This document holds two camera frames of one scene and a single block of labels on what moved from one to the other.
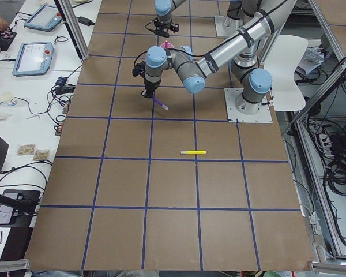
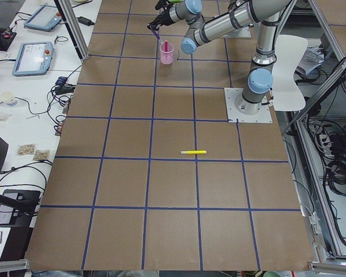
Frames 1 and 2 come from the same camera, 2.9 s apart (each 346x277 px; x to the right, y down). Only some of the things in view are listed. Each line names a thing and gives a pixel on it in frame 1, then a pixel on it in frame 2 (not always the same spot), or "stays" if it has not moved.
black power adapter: x=85 y=21 stays
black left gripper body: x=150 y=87 → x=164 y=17
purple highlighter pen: x=164 y=106 → x=157 y=35
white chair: x=285 y=54 stays
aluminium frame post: x=72 y=23 stays
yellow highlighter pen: x=192 y=152 stays
